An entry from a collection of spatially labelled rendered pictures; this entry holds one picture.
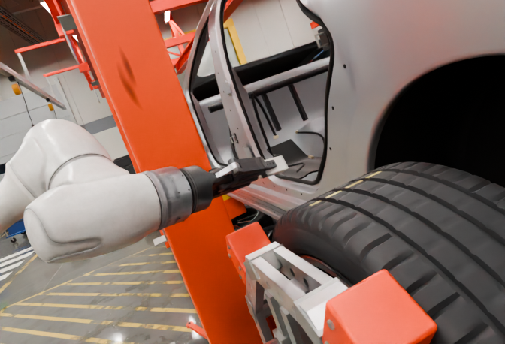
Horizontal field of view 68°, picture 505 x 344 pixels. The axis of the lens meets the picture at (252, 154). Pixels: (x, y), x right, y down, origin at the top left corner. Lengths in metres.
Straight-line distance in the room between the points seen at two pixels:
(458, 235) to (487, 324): 0.10
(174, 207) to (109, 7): 0.54
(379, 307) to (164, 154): 0.64
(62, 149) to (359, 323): 0.46
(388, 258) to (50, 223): 0.39
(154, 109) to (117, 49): 0.15
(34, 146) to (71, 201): 0.16
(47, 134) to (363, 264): 0.49
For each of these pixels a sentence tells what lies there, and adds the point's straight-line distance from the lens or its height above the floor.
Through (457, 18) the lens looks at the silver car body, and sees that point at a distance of 0.70.
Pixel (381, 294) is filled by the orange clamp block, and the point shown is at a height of 1.15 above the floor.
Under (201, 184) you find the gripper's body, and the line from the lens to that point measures 0.58.
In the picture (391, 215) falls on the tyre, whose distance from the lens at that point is 0.52.
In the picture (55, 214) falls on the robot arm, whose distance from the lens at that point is 0.50.
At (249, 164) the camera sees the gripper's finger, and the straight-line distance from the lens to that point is 0.63.
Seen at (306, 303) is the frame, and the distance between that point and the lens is 0.48.
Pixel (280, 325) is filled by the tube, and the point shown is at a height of 1.04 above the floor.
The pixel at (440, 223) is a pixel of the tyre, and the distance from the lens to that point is 0.51.
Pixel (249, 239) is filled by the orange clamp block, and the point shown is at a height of 1.11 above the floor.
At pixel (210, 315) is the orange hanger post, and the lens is 1.01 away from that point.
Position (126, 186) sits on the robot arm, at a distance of 0.52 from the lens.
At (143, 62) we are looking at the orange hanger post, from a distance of 0.92.
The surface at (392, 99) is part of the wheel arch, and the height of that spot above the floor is 1.27.
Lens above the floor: 1.37
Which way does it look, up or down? 8 degrees down
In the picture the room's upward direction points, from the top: 20 degrees counter-clockwise
